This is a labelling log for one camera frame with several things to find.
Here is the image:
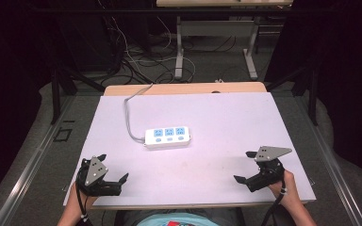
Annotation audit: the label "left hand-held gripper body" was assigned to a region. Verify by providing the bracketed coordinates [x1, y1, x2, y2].
[75, 155, 123, 198]

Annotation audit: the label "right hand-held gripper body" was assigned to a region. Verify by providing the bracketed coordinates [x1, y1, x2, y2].
[246, 145, 293, 193]

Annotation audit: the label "person's right hand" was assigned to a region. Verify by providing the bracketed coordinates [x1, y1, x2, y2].
[268, 169, 300, 209]

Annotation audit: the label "person's left hand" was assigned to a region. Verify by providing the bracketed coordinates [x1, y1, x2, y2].
[69, 182, 99, 211]

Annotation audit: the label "black square floor socket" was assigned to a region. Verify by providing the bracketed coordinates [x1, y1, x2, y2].
[53, 127, 73, 143]

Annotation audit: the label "white board table cover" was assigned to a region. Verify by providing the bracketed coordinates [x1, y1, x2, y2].
[62, 91, 317, 207]

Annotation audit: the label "person's light blue shirt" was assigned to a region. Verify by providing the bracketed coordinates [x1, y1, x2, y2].
[136, 212, 217, 226]

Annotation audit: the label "white power strip blue sockets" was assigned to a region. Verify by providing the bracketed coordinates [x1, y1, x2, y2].
[143, 125, 192, 150]

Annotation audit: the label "black metal stand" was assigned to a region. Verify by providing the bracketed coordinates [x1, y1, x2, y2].
[50, 64, 107, 125]
[263, 60, 321, 127]

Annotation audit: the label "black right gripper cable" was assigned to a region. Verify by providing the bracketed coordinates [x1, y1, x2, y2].
[260, 177, 288, 226]

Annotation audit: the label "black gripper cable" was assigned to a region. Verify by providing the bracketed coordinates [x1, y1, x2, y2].
[260, 177, 288, 226]
[75, 169, 91, 226]

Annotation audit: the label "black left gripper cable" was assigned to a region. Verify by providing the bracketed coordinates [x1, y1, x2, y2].
[75, 169, 91, 226]

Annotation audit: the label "grey power strip cable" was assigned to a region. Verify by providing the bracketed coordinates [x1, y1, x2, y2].
[123, 82, 155, 146]

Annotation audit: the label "aluminium floor rail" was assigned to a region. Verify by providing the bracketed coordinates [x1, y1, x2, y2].
[293, 93, 362, 226]
[0, 93, 77, 226]

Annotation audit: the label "white floor cable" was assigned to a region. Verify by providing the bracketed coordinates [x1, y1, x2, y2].
[110, 14, 197, 83]

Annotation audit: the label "white metal frame desk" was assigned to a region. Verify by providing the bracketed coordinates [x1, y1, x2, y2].
[156, 0, 294, 81]

